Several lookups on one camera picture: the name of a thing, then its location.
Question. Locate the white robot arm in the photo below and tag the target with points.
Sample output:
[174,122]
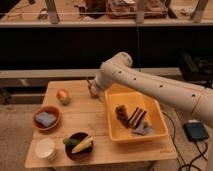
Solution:
[186,97]

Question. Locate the yellow plastic bin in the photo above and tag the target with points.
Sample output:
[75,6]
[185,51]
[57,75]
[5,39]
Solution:
[131,99]

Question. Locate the brown cup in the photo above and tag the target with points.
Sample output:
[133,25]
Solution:
[92,90]

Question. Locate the brown chocolate toy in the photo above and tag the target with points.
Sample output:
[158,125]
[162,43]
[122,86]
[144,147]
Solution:
[122,116]

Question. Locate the striped layered cake toy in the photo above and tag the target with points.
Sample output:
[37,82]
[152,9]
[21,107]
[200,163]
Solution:
[136,117]

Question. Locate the peach toy fruit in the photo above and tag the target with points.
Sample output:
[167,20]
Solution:
[63,96]

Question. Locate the wooden table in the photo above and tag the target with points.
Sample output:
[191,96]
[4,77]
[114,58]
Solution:
[85,114]

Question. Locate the grey cloth piece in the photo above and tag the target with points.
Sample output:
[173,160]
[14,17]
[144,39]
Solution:
[143,129]

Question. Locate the yellow toy corn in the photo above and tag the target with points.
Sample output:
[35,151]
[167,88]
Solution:
[85,143]

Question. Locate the orange bowl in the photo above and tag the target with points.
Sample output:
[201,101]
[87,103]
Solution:
[51,110]

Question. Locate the blue sponge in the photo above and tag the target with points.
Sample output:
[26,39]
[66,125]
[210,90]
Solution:
[45,119]

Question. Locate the green toy cucumber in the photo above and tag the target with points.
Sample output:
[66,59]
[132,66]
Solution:
[69,142]

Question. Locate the dark brown bowl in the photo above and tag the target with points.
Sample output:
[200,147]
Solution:
[80,155]

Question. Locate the white paper cup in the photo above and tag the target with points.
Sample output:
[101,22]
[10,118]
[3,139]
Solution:
[45,149]

